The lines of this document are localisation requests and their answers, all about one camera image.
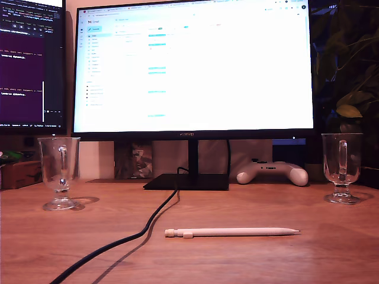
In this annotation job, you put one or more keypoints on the green object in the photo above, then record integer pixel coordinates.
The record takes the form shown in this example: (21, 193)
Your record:
(10, 156)

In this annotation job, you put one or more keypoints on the dark box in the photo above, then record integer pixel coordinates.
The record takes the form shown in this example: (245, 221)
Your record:
(288, 156)

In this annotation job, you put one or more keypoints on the camouflage patterned box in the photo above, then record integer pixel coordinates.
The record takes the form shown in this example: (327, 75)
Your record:
(133, 159)

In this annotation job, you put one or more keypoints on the brown cardboard box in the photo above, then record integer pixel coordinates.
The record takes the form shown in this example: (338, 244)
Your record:
(20, 176)

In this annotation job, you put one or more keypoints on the white pen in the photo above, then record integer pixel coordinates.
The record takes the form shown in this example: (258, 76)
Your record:
(237, 231)

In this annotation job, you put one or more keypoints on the large black computer monitor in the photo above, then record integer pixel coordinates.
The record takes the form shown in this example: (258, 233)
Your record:
(192, 74)

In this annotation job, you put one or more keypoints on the dark screen computer monitor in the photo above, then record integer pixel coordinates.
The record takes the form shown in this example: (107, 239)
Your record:
(29, 74)

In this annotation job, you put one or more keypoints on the small footed glass cup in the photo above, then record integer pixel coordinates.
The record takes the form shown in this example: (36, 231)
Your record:
(342, 198)
(60, 204)

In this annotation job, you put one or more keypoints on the green leafy plant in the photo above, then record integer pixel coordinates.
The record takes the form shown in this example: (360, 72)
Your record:
(350, 111)

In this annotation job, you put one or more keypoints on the white game controller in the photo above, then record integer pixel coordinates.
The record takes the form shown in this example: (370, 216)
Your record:
(296, 174)

